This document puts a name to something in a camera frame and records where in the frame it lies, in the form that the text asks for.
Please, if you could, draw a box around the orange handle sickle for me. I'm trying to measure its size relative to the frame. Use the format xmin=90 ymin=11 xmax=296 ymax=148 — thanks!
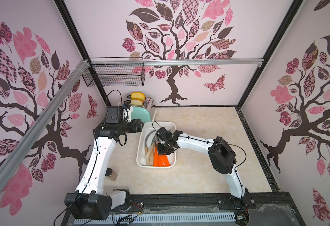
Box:
xmin=156 ymin=155 xmax=163 ymax=167
xmin=163 ymin=155 xmax=172 ymax=167
xmin=158 ymin=155 xmax=169 ymax=167
xmin=153 ymin=146 xmax=159 ymax=167

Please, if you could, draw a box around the wooden handle sickle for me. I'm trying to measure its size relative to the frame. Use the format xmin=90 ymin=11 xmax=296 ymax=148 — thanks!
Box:
xmin=145 ymin=143 xmax=155 ymax=159
xmin=144 ymin=130 xmax=156 ymax=166
xmin=149 ymin=152 xmax=154 ymax=166

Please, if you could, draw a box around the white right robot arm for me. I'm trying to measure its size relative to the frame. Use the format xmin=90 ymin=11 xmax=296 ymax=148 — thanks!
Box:
xmin=155 ymin=127 xmax=247 ymax=210

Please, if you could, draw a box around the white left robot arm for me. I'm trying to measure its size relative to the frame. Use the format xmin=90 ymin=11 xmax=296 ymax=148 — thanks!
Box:
xmin=65 ymin=119 xmax=144 ymax=220

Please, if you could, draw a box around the white plastic storage tray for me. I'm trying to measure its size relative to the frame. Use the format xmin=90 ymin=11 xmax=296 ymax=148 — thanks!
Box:
xmin=136 ymin=121 xmax=176 ymax=169

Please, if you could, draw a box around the mint green toaster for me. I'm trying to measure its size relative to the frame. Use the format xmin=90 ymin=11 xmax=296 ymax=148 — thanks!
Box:
xmin=131 ymin=96 xmax=157 ymax=123

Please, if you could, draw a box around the yellow bread slice front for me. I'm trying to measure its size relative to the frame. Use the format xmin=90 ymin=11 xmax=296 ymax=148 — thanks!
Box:
xmin=131 ymin=98 xmax=144 ymax=106

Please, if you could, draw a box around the yellow bread slice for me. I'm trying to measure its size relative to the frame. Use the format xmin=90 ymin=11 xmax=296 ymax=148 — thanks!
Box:
xmin=131 ymin=98 xmax=144 ymax=106
xmin=131 ymin=92 xmax=146 ymax=101

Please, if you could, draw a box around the yellow bread slice back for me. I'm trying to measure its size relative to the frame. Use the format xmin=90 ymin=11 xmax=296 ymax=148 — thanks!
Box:
xmin=131 ymin=92 xmax=146 ymax=101

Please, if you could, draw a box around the small glass spice jar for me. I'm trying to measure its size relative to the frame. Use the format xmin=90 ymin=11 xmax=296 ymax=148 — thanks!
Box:
xmin=105 ymin=168 xmax=117 ymax=181

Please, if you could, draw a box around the black wire basket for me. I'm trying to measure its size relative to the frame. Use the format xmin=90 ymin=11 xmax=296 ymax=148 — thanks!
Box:
xmin=83 ymin=56 xmax=146 ymax=87

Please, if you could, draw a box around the white vented cable duct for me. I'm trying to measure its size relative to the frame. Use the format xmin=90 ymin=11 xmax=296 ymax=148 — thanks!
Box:
xmin=71 ymin=212 xmax=236 ymax=226

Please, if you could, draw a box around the aluminium rail back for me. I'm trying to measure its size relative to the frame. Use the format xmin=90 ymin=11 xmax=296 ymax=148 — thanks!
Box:
xmin=91 ymin=58 xmax=264 ymax=66

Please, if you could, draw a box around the aluminium rail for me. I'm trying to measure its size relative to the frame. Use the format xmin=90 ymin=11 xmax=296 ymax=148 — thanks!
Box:
xmin=0 ymin=59 xmax=90 ymax=193
xmin=91 ymin=58 xmax=264 ymax=66

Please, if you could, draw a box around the black base frame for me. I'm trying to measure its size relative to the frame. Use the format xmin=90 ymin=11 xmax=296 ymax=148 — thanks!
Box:
xmin=60 ymin=192 xmax=305 ymax=226

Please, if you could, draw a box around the aluminium rail left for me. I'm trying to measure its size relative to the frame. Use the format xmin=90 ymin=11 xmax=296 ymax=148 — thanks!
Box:
xmin=0 ymin=59 xmax=90 ymax=193

